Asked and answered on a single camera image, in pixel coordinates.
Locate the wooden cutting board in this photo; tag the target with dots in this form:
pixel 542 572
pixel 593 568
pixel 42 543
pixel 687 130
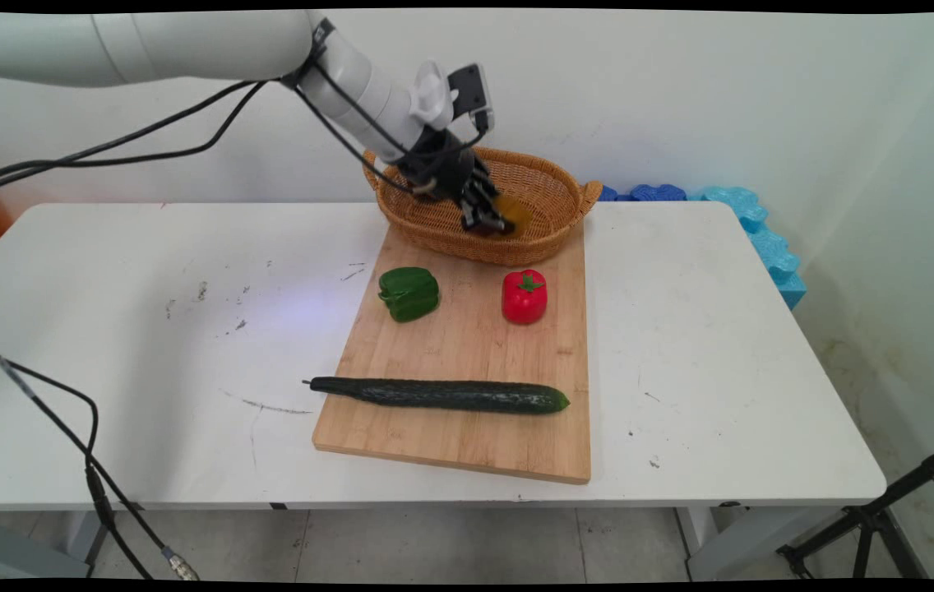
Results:
pixel 467 436

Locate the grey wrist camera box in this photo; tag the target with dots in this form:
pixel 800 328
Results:
pixel 471 92

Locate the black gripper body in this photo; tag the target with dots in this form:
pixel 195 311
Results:
pixel 442 168

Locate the red toy bell pepper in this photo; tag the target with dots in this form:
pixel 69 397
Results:
pixel 524 298

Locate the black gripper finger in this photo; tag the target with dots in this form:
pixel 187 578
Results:
pixel 482 218
pixel 490 185

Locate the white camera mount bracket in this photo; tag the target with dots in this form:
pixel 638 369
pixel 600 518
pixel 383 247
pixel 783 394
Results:
pixel 432 94

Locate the black tripod stand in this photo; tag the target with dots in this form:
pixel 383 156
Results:
pixel 870 522

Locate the light blue foam mat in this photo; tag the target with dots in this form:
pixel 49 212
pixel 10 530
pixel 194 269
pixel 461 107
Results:
pixel 767 242

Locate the green toy bell pepper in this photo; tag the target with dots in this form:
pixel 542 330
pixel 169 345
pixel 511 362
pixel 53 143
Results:
pixel 409 293

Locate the yellow toy bell pepper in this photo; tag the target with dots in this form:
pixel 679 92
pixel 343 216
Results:
pixel 516 212

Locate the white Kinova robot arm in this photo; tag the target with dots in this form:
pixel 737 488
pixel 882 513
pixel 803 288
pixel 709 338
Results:
pixel 187 45

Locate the woven wicker basket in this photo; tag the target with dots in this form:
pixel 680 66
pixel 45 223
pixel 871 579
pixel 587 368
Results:
pixel 541 205

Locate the dark green cucumber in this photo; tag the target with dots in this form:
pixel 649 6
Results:
pixel 442 395

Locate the grey table leg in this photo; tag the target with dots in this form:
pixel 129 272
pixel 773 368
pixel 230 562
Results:
pixel 64 543
pixel 730 538

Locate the dark blue foam mat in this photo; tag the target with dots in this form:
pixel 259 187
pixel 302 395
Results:
pixel 656 193

